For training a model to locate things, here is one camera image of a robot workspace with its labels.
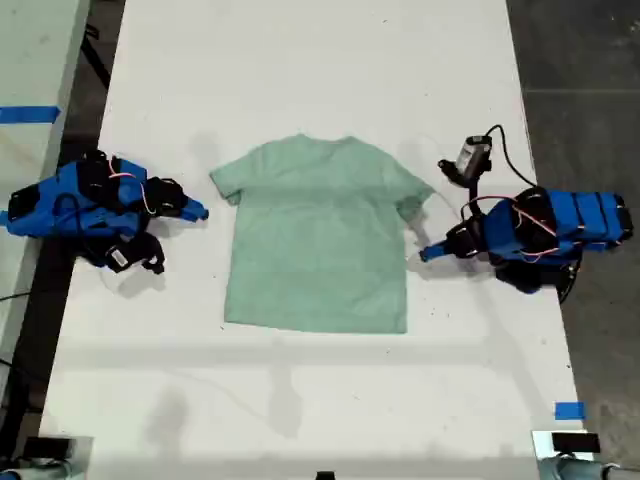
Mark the black diagonal strut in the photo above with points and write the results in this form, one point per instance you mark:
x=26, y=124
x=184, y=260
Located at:
x=97, y=55

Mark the tiny black block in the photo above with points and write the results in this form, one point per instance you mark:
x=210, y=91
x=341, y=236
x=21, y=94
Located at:
x=325, y=476

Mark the gripper camera stalk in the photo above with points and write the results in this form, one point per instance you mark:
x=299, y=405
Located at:
x=452, y=170
x=150, y=250

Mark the small black box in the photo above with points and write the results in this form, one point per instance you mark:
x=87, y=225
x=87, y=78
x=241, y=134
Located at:
x=47, y=446
x=575, y=442

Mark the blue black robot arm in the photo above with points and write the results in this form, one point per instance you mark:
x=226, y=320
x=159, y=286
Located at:
x=50, y=210
x=590, y=220

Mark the pale grey tube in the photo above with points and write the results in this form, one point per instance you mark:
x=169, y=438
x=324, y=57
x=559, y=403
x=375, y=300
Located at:
x=575, y=470
x=35, y=472

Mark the pale side table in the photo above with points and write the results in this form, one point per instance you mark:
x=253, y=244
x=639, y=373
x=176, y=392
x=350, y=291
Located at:
x=35, y=50

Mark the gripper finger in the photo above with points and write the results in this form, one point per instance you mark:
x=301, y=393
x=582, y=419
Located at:
x=192, y=215
x=196, y=206
x=435, y=246
x=437, y=253

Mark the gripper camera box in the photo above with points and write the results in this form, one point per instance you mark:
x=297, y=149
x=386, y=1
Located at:
x=119, y=257
x=472, y=155

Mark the pale green T-shirt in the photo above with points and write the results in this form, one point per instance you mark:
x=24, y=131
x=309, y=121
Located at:
x=320, y=240

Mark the long blue tape strip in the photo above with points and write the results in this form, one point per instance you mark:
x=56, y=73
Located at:
x=30, y=114

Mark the square blue tape piece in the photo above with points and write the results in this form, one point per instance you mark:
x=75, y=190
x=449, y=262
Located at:
x=570, y=410

